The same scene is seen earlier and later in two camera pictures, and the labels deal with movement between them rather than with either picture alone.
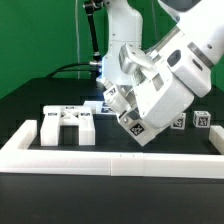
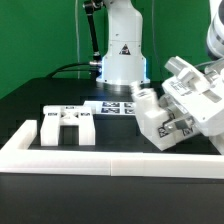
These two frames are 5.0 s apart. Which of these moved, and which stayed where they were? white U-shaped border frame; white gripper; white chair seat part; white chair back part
Moved: white gripper; white chair seat part
Stayed: white U-shaped border frame; white chair back part
